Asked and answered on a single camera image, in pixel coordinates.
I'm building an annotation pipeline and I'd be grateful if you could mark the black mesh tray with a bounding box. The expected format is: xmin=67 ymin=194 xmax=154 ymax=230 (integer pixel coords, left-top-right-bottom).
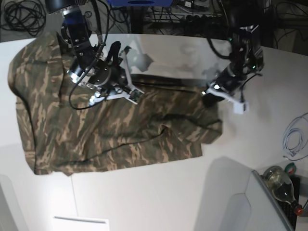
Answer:
xmin=276 ymin=175 xmax=301 ymax=229

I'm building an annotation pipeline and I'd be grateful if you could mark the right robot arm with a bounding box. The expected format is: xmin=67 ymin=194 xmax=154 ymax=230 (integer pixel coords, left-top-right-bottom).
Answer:
xmin=45 ymin=0 xmax=138 ymax=103

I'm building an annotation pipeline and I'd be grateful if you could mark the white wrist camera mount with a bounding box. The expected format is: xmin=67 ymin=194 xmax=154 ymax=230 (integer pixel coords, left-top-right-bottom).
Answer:
xmin=89 ymin=41 xmax=144 ymax=106
xmin=201 ymin=82 xmax=248 ymax=115

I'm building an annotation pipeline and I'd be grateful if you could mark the camouflage t-shirt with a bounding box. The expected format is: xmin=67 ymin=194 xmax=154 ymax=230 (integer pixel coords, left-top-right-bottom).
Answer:
xmin=8 ymin=32 xmax=223 ymax=175

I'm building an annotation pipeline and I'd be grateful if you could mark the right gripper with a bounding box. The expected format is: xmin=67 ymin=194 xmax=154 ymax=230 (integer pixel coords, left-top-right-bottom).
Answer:
xmin=67 ymin=41 xmax=132 ymax=96

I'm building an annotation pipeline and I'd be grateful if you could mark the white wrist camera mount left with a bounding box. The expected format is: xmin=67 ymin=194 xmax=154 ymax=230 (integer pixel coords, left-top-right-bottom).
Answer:
xmin=201 ymin=82 xmax=248 ymax=115

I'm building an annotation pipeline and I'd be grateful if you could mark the green tape roll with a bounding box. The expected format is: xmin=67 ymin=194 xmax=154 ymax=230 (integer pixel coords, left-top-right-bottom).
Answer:
xmin=284 ymin=162 xmax=297 ymax=176

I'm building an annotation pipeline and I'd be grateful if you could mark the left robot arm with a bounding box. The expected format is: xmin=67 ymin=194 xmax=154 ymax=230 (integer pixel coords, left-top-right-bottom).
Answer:
xmin=206 ymin=0 xmax=264 ymax=94

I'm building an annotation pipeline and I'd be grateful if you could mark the coiled black cable bundle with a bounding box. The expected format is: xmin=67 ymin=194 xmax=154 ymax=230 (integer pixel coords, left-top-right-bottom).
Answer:
xmin=1 ymin=0 xmax=48 ymax=37

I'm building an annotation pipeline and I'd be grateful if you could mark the coiled white cable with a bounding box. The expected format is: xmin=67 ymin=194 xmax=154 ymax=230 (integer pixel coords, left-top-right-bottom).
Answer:
xmin=281 ymin=114 xmax=308 ymax=161

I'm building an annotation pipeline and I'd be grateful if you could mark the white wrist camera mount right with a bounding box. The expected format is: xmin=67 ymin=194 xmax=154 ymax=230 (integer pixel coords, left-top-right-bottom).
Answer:
xmin=89 ymin=41 xmax=144 ymax=106

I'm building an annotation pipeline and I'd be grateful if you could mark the clear plastic bottle red cap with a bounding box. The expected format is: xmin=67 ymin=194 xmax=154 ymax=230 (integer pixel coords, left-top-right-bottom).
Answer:
xmin=263 ymin=166 xmax=304 ymax=216

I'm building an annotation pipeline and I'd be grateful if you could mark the blue bin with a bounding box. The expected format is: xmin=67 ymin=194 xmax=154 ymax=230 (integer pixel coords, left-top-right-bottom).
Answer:
xmin=107 ymin=0 xmax=177 ymax=7

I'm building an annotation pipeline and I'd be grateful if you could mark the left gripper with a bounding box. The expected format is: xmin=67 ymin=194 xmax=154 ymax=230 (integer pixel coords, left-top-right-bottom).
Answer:
xmin=206 ymin=66 xmax=245 ymax=96

